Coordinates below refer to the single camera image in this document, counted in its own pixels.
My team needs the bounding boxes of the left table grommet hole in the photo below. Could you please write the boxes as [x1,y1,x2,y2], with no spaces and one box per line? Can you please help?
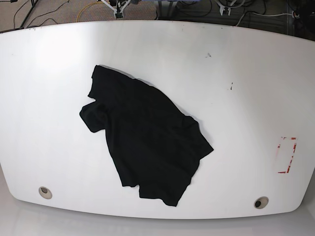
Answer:
[38,187,52,200]

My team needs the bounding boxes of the right table grommet hole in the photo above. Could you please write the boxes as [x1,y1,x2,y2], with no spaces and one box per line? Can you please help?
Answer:
[254,196,269,209]

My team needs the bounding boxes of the table grommet hole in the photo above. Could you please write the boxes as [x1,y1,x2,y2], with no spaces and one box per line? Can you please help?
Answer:
[254,196,269,209]
[38,187,52,200]

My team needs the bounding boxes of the black t-shirt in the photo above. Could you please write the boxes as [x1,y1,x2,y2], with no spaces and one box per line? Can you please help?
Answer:
[80,65,213,207]

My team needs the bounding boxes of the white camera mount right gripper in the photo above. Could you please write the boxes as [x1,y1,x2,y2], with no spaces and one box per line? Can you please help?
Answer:
[100,0,131,19]

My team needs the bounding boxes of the yellow cable on floor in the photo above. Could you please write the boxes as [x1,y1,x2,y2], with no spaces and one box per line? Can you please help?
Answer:
[76,0,99,23]

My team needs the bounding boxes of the red tape rectangle marking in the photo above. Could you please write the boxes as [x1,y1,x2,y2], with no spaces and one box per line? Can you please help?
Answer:
[275,137,297,174]

